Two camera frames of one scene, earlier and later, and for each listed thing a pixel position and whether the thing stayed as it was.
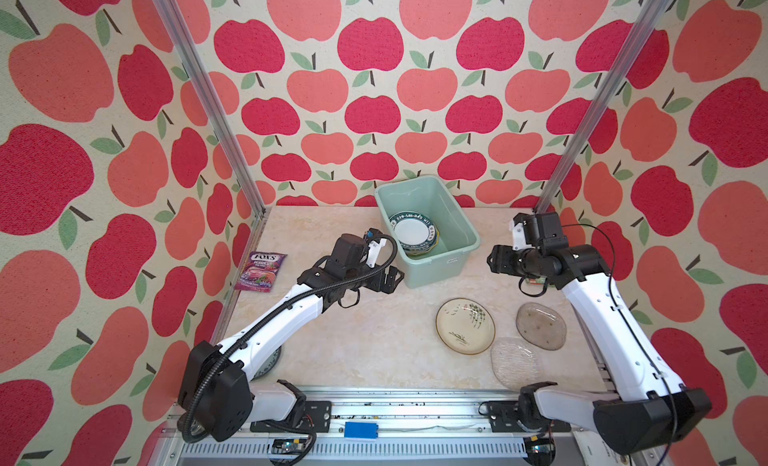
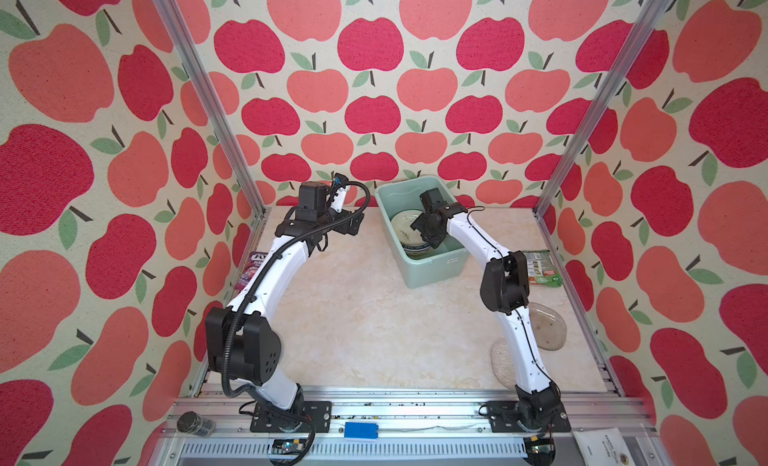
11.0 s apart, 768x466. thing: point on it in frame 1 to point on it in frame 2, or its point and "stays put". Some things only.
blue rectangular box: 361,430 stays put
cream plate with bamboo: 465,325 to 401,227
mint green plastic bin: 430,229 stays put
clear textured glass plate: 515,361 stays put
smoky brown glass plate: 541,326 stays put
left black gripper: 390,284 to 343,226
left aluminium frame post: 200,76 stays put
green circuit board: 288,446 stays put
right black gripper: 501,262 to 431,239
